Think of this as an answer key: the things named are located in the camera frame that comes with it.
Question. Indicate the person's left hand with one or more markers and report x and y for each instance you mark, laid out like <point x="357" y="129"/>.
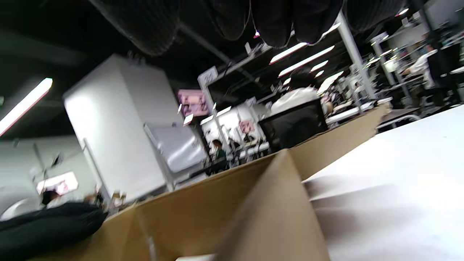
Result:
<point x="47" y="228"/>

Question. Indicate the person's right hand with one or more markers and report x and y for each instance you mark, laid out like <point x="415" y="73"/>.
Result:
<point x="282" y="21"/>

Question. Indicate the brown cardboard mailer box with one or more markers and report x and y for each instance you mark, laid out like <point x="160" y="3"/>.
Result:
<point x="217" y="203"/>

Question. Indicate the black mesh office chair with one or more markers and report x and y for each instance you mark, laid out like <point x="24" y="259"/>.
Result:
<point x="290" y="127"/>

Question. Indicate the long ceiling light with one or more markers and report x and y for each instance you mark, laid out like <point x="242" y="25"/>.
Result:
<point x="25" y="105"/>
<point x="306" y="61"/>
<point x="288" y="53"/>

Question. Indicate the white whiteboard on stand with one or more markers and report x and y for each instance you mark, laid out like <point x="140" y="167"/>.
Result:
<point x="177" y="148"/>

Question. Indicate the pink wall screen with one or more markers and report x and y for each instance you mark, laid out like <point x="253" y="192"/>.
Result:
<point x="193" y="103"/>

